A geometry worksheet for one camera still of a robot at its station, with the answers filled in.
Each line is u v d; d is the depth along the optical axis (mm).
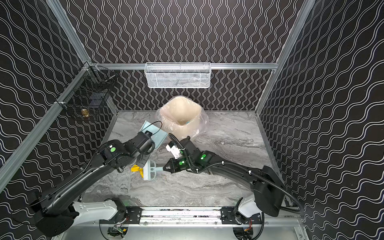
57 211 387
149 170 768
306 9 701
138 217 742
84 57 877
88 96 929
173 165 639
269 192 417
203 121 894
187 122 1004
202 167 555
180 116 931
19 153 534
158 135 617
